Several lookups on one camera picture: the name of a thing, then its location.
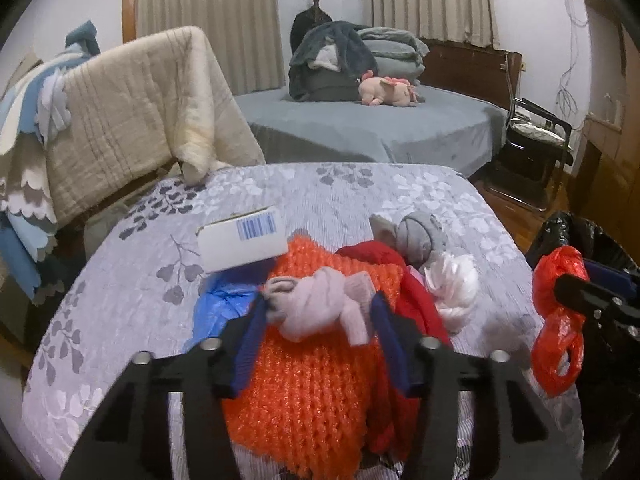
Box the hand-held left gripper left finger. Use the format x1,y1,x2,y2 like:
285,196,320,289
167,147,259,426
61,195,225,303
60,292,271,480

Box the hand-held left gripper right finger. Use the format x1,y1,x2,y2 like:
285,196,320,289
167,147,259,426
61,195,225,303
370,292,583,480

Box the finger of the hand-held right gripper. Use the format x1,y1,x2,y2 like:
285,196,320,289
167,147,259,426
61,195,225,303
582,259,640,303
554,274,640,333

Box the black-lined trash bin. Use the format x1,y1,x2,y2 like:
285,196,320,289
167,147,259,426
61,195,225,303
525,210,640,480

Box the blue plastic bag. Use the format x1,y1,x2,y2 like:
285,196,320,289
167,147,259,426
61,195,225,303
184,270,271,356

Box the red sock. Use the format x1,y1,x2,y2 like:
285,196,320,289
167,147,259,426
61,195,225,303
335,240,453,461

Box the red plastic bag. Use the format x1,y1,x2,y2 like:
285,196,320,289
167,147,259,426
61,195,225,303
531,245,591,398

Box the orange knitted cloth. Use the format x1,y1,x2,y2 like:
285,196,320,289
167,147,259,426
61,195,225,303
222,234,406,478

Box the pale pink sock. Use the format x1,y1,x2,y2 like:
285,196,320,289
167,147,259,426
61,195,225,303
262,266,376,347

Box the white fluffy cloth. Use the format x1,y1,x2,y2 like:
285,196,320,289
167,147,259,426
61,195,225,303
424,252,481,333

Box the white box with barcode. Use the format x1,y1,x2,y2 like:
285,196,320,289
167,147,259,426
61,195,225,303
197,206,290,275

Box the grey sock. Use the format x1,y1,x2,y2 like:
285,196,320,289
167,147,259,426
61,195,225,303
369,210,448,266

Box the wooden cabinet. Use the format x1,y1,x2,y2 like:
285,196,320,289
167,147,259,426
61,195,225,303
570,0,640,221

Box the black folding chair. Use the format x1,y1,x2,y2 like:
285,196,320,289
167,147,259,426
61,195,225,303
487,97,575,213

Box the grey floral tablecloth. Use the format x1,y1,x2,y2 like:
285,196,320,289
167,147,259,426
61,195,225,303
22,162,586,480

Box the bed with grey-blue sheet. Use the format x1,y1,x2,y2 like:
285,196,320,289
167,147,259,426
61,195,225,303
232,82,511,178

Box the wooden headboard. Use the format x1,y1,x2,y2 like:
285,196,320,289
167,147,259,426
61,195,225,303
420,37,523,111

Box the pink plush toy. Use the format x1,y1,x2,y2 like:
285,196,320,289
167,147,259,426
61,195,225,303
358,71,426,108

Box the beige quilt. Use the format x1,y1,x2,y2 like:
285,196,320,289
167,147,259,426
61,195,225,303
42,26,266,226

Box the folded grey quilts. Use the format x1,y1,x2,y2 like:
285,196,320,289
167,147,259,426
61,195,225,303
357,26,431,81

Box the pile of folded bedding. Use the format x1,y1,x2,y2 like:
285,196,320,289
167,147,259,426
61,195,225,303
288,21,381,101

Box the blue scalloped blanket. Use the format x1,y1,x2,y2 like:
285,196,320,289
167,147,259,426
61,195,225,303
0,20,101,301

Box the dark hanging jacket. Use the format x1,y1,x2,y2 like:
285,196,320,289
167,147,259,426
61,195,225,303
291,10,321,61

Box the beige curtain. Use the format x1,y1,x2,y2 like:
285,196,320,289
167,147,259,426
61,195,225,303
369,0,501,51
137,0,286,96

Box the wooden coat rack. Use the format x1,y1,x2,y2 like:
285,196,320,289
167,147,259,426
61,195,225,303
306,0,333,23

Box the hanging wall cables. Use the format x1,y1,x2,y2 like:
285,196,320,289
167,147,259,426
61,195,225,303
555,0,593,121

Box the curved wooden frame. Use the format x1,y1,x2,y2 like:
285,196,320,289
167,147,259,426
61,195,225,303
122,0,143,43

